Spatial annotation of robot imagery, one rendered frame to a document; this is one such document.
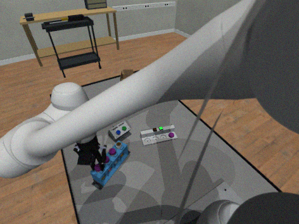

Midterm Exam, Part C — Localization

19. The white key housing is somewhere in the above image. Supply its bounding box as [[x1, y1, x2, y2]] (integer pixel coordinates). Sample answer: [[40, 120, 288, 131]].
[[108, 120, 131, 143]]

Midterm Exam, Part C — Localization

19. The brown cardboard box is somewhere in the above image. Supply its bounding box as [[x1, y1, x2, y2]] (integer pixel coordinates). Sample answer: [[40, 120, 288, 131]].
[[120, 70, 133, 81]]

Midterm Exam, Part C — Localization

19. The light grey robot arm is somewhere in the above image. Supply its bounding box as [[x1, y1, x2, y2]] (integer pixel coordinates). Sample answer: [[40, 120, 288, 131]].
[[0, 0, 299, 224]]

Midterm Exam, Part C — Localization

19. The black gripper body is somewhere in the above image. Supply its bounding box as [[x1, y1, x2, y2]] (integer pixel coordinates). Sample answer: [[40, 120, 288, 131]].
[[77, 136, 100, 152]]

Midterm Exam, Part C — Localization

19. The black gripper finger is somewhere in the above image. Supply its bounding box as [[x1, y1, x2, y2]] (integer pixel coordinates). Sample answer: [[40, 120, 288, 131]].
[[91, 145, 107, 171], [73, 145, 95, 171]]

